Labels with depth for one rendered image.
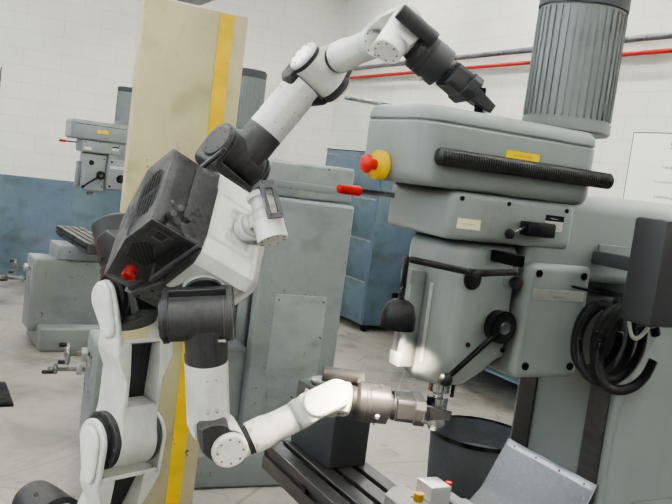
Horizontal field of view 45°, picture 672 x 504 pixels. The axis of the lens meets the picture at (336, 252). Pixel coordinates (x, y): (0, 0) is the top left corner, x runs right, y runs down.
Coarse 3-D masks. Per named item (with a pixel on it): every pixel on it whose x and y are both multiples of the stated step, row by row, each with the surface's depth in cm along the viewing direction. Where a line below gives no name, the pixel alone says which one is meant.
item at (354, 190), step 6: (342, 186) 175; (348, 186) 176; (354, 186) 177; (360, 186) 178; (342, 192) 176; (348, 192) 176; (354, 192) 177; (360, 192) 177; (366, 192) 179; (372, 192) 179; (378, 192) 180; (384, 192) 181; (390, 192) 182
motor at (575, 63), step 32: (544, 0) 184; (576, 0) 178; (608, 0) 177; (544, 32) 184; (576, 32) 179; (608, 32) 179; (544, 64) 183; (576, 64) 179; (608, 64) 180; (544, 96) 183; (576, 96) 179; (608, 96) 182; (576, 128) 180; (608, 128) 184
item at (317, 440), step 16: (304, 384) 235; (320, 384) 232; (336, 416) 220; (352, 416) 223; (304, 432) 233; (320, 432) 226; (336, 432) 221; (352, 432) 224; (368, 432) 227; (304, 448) 233; (320, 448) 225; (336, 448) 222; (352, 448) 225; (336, 464) 223; (352, 464) 225
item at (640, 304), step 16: (640, 224) 162; (656, 224) 159; (640, 240) 162; (656, 240) 158; (640, 256) 161; (656, 256) 158; (640, 272) 161; (656, 272) 158; (640, 288) 161; (656, 288) 158; (624, 304) 164; (640, 304) 161; (656, 304) 158; (640, 320) 160; (656, 320) 159
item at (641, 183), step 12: (636, 132) 675; (648, 132) 664; (660, 132) 653; (636, 144) 674; (648, 144) 663; (660, 144) 653; (636, 156) 673; (648, 156) 662; (660, 156) 652; (636, 168) 672; (648, 168) 661; (660, 168) 651; (636, 180) 671; (648, 180) 661; (660, 180) 650; (624, 192) 682; (636, 192) 671; (648, 192) 660; (660, 192) 649
